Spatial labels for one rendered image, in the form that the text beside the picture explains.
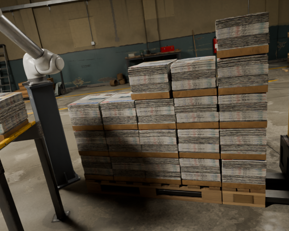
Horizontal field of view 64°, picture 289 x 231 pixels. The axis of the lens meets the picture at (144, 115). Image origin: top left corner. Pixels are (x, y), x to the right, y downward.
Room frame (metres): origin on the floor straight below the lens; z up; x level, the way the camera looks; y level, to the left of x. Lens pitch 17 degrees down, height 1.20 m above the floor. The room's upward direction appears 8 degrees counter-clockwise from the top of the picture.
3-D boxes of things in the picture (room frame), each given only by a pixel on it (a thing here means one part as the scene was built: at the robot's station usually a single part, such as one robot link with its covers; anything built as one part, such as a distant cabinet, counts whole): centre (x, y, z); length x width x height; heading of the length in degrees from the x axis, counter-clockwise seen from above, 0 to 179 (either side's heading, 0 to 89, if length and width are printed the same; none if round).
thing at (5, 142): (1.30, 0.75, 0.81); 0.43 x 0.03 x 0.02; 178
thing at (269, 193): (1.53, -0.47, 0.05); 1.05 x 0.10 x 0.04; 70
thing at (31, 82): (2.11, 0.92, 1.03); 0.22 x 0.18 x 0.06; 125
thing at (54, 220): (1.57, 0.77, 0.01); 0.14 x 0.14 x 0.01; 88
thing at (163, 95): (1.78, -0.12, 0.86); 0.38 x 0.29 x 0.04; 159
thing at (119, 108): (1.82, 0.00, 0.42); 1.17 x 0.39 x 0.83; 70
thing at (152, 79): (1.78, -0.13, 0.95); 0.38 x 0.29 x 0.23; 159
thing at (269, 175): (1.75, -0.56, 0.05); 1.05 x 0.10 x 0.04; 70
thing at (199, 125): (1.82, 0.00, 0.40); 1.16 x 0.38 x 0.51; 70
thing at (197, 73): (1.68, -0.40, 0.95); 0.38 x 0.29 x 0.23; 161
